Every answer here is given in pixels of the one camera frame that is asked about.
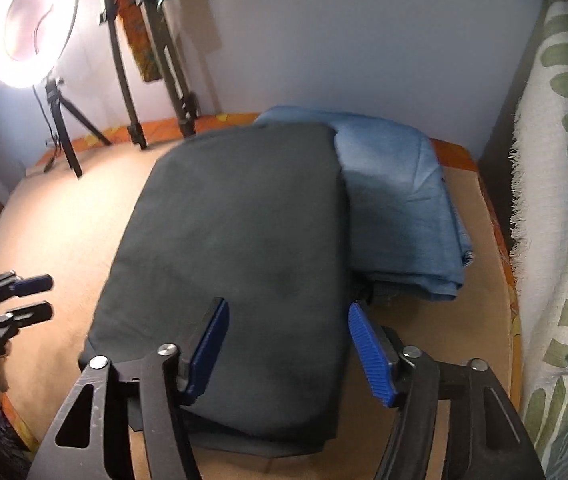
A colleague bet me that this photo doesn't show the white green leaf curtain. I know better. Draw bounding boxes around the white green leaf curtain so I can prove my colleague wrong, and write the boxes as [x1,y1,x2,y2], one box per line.
[509,0,568,471]

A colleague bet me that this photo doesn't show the dark grey pants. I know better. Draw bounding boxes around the dark grey pants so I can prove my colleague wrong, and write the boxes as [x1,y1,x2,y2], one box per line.
[78,122,360,461]

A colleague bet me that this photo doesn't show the ring light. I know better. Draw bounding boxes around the ring light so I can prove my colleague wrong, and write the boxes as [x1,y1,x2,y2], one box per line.
[0,0,81,88]

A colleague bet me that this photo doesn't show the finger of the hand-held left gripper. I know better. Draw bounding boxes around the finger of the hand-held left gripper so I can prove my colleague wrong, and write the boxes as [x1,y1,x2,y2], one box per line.
[0,301,55,342]
[0,271,55,307]

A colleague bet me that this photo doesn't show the grey metal tripod stand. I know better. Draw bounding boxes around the grey metal tripod stand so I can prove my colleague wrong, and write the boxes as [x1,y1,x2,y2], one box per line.
[99,0,200,151]

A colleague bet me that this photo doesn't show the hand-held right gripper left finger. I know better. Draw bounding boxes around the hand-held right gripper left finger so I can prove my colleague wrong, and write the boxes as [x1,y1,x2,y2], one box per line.
[34,296,231,480]

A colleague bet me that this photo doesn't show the blue folded cloth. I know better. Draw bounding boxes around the blue folded cloth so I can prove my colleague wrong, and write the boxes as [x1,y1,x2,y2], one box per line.
[254,105,475,303]

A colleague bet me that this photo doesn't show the orange green printed cloth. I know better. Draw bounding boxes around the orange green printed cloth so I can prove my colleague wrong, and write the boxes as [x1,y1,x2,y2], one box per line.
[114,0,175,82]

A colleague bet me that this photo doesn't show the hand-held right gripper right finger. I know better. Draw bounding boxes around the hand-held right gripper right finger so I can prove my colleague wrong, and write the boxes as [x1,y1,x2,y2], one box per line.
[348,301,547,480]

